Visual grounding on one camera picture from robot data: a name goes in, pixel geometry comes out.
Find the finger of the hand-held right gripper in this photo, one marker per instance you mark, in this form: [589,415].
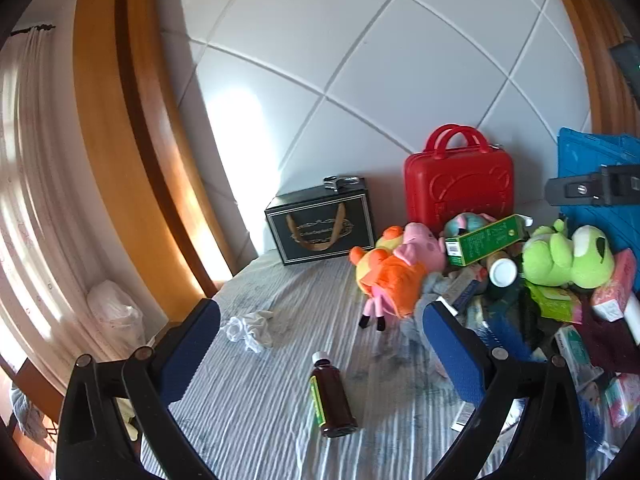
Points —
[630,67]
[590,189]

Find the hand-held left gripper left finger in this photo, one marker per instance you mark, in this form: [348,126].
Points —
[192,342]

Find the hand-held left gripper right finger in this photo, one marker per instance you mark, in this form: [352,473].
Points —
[452,350]

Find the white plastic bottle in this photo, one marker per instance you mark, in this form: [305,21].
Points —
[502,271]

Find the green medicine box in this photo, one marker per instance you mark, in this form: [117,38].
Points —
[487,240]

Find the blue plastic crate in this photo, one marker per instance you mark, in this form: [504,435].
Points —
[580,152]

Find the crumpled white cloth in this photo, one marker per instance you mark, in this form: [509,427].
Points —
[250,327]

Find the green frog plush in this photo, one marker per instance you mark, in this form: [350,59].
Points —
[570,255]

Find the white plastic bag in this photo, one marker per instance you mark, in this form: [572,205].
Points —
[115,312]

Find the pink pig plush orange dress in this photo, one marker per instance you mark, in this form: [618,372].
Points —
[405,270]

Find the striped grey bed sheet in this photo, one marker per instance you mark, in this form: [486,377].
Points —
[270,400]

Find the pink tissue packet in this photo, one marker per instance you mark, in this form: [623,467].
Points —
[612,287]

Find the bright green packet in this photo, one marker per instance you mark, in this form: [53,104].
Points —
[555,302]

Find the white green wipes packet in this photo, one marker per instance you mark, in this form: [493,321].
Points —
[575,352]

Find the yellow orange plush toy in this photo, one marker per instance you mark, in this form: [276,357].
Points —
[392,237]

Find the teal pink plush toy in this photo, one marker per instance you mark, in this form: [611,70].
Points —
[465,222]

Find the brown medicine bottle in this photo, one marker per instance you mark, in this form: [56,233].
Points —
[332,400]

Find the red toy suitcase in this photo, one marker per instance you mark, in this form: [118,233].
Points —
[460,185]

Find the maroon cloth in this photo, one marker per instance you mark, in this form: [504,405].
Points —
[607,340]

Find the black gift box gold ribbon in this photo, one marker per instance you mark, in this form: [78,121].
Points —
[320,230]

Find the pink floral packet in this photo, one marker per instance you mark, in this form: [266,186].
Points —
[622,400]

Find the metal clip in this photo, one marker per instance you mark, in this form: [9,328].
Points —
[342,183]

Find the white sheer curtain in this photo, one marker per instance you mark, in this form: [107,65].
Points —
[40,185]

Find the white padded headboard panel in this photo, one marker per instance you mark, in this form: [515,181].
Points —
[350,60]

